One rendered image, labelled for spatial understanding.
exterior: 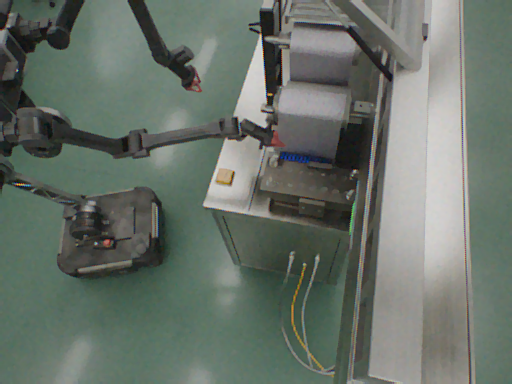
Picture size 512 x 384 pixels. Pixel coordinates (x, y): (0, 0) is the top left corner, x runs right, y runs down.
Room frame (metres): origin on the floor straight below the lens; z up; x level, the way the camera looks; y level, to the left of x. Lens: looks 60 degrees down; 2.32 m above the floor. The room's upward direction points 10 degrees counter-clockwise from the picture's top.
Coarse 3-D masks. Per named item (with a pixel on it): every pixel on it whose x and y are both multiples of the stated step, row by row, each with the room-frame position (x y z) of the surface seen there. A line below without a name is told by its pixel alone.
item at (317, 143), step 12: (288, 132) 0.89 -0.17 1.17; (300, 132) 0.87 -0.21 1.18; (312, 132) 0.85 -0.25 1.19; (324, 132) 0.83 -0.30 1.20; (288, 144) 0.89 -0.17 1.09; (300, 144) 0.87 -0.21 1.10; (312, 144) 0.85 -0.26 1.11; (324, 144) 0.83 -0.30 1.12; (336, 144) 0.82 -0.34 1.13; (312, 156) 0.85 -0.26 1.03; (324, 156) 0.83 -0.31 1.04
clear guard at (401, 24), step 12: (372, 0) 0.76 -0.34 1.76; (384, 0) 0.79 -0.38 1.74; (396, 0) 0.81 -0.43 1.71; (408, 0) 0.84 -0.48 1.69; (384, 12) 0.75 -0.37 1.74; (396, 12) 0.77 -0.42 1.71; (408, 12) 0.80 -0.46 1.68; (396, 24) 0.74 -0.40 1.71; (408, 24) 0.76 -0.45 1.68; (408, 36) 0.72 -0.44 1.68
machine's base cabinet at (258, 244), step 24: (216, 216) 0.76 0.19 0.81; (240, 216) 0.71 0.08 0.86; (240, 240) 0.73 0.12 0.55; (264, 240) 0.68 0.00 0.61; (288, 240) 0.63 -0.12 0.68; (312, 240) 0.59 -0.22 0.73; (336, 240) 0.55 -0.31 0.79; (240, 264) 0.75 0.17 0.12; (264, 264) 0.69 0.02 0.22; (312, 264) 0.59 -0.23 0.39; (336, 264) 0.54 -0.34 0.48
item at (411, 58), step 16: (336, 0) 0.71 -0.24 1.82; (352, 0) 0.70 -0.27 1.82; (416, 0) 0.85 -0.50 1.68; (336, 16) 0.70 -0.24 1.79; (352, 16) 0.70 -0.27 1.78; (368, 16) 0.69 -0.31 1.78; (416, 16) 0.78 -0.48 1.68; (352, 32) 0.68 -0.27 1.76; (368, 32) 0.68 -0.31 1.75; (384, 32) 0.67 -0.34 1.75; (416, 32) 0.73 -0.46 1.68; (368, 48) 0.67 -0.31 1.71; (384, 48) 0.66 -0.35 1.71; (400, 48) 0.65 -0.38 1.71; (416, 48) 0.68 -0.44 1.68; (416, 64) 0.63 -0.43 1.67
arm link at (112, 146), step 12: (24, 108) 0.87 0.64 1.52; (36, 108) 0.88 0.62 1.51; (48, 120) 0.88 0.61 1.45; (48, 132) 0.86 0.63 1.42; (60, 132) 0.85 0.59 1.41; (72, 132) 0.88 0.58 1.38; (84, 132) 0.91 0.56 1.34; (24, 144) 0.79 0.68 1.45; (36, 144) 0.80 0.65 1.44; (48, 144) 0.80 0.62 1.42; (72, 144) 0.87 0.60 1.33; (84, 144) 0.88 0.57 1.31; (96, 144) 0.89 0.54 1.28; (108, 144) 0.92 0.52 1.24; (120, 144) 0.95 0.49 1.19; (132, 144) 0.94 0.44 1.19; (120, 156) 0.92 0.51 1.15
